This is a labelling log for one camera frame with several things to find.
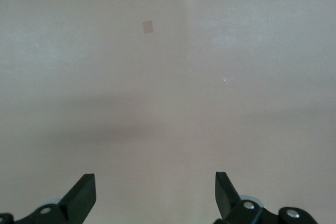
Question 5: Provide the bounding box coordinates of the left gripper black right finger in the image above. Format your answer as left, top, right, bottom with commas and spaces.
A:
214, 171, 320, 224

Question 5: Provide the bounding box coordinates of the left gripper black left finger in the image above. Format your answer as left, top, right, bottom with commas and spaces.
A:
0, 173, 97, 224

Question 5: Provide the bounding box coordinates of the brown tape patch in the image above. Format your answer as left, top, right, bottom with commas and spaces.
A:
142, 19, 154, 34

